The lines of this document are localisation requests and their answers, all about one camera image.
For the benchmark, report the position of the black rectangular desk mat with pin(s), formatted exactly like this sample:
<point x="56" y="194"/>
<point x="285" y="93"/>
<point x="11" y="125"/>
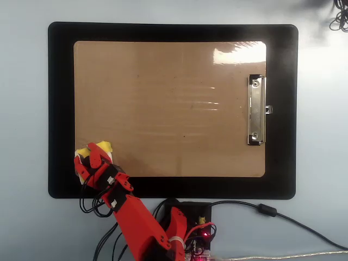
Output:
<point x="62" y="81"/>

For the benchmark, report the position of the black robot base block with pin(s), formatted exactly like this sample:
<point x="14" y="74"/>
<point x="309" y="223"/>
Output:
<point x="205" y="210"/>

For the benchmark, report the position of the silver metal clipboard clip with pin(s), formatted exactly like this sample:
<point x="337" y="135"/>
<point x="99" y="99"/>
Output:
<point x="255" y="108"/>

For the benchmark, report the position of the brown clipboard board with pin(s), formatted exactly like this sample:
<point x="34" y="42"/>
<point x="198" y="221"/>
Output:
<point x="163" y="81"/>

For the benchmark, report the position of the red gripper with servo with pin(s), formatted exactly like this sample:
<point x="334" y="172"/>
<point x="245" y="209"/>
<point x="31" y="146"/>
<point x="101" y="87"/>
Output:
<point x="106" y="176"/>

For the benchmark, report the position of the yellow sponge with black knob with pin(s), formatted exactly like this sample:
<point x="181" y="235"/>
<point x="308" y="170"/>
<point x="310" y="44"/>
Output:
<point x="104" y="146"/>

